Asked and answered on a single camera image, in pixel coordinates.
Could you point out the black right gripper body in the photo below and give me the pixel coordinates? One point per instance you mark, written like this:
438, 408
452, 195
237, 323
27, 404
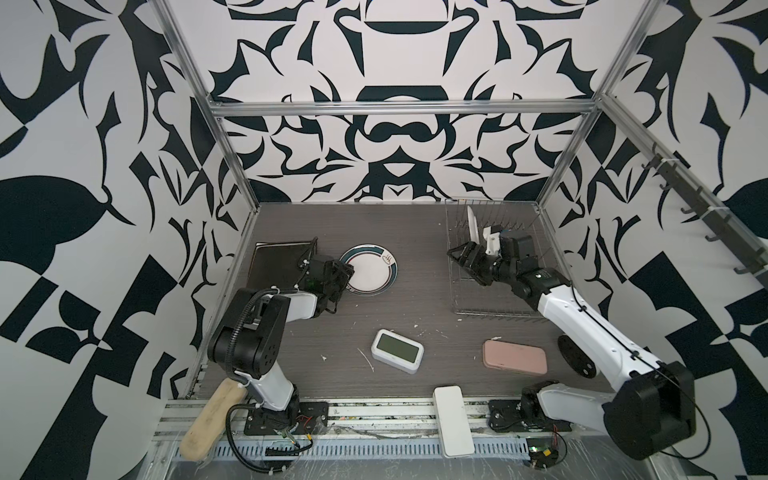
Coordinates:
498, 268

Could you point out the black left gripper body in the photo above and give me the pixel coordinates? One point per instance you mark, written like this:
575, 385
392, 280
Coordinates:
339, 281

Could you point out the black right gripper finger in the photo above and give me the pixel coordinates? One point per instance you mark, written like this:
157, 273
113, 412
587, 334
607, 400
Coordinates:
466, 250
467, 271

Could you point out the small white round plate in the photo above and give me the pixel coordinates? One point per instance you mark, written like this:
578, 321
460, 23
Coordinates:
375, 269

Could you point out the black square plate gold rim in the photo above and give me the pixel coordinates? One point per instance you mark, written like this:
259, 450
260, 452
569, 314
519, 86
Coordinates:
279, 264

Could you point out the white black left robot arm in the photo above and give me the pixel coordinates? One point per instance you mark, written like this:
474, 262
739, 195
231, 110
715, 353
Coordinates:
246, 345

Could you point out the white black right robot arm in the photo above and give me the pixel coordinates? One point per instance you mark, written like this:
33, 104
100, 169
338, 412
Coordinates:
652, 403

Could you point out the pink flat case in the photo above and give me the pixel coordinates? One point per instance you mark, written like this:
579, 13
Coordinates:
523, 359

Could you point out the white digital clock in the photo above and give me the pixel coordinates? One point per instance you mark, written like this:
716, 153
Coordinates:
397, 351

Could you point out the white rectangular box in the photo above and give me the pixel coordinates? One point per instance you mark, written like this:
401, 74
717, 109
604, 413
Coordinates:
454, 431

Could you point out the beige foam roll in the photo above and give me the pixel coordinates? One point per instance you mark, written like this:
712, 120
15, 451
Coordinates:
210, 423

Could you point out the small circuit board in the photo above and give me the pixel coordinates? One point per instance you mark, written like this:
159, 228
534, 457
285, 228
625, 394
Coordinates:
545, 453

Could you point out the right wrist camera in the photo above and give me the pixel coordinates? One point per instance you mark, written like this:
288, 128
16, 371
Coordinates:
491, 235

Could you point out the chrome wire dish rack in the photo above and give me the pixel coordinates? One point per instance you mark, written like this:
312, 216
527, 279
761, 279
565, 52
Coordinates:
501, 300

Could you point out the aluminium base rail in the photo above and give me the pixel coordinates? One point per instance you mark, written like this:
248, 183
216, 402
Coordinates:
404, 429

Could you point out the aluminium cage frame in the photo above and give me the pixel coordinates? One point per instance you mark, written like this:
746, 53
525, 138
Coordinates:
358, 122

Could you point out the black wall hook rail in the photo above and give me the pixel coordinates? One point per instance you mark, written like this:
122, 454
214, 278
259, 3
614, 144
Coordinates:
701, 204

